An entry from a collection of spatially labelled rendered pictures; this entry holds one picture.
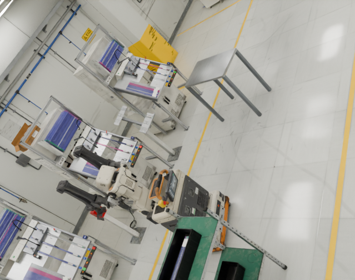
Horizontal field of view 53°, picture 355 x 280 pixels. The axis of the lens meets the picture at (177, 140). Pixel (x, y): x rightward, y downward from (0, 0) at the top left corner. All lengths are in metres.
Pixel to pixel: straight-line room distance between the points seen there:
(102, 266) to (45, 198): 1.90
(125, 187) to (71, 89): 3.65
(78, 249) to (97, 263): 0.51
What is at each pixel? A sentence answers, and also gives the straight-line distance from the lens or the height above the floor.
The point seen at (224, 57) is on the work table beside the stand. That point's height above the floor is 0.80.
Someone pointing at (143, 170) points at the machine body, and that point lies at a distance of 5.32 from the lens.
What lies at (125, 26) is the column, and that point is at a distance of 7.37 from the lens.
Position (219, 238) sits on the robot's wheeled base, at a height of 0.15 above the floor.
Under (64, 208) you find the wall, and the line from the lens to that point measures 6.48.
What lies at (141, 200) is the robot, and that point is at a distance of 3.71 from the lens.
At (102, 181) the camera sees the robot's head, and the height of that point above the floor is 1.34.
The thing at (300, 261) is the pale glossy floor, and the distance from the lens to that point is 3.34.
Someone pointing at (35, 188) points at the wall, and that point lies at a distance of 6.30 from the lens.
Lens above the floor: 2.74
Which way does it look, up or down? 29 degrees down
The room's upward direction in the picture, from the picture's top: 50 degrees counter-clockwise
